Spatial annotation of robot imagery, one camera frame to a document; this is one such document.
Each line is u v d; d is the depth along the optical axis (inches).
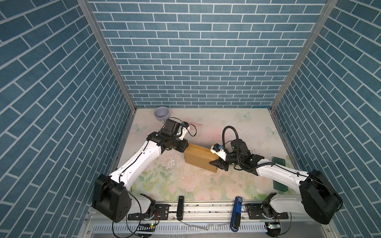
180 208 28.6
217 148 27.6
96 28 30.3
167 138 22.4
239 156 25.7
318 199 16.6
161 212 29.0
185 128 28.8
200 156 31.3
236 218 27.6
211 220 28.5
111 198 15.5
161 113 45.2
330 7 27.9
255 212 28.9
